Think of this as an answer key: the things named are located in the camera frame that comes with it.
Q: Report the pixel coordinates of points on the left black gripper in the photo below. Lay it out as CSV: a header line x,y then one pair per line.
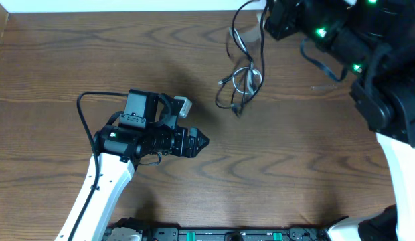
x,y
191,142

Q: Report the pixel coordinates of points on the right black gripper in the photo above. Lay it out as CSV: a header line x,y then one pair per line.
x,y
288,15

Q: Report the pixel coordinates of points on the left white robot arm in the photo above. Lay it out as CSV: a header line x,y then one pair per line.
x,y
146,126

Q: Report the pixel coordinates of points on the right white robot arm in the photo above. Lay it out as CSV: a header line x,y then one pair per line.
x,y
375,40

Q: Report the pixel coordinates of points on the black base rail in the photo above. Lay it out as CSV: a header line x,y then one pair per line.
x,y
133,229

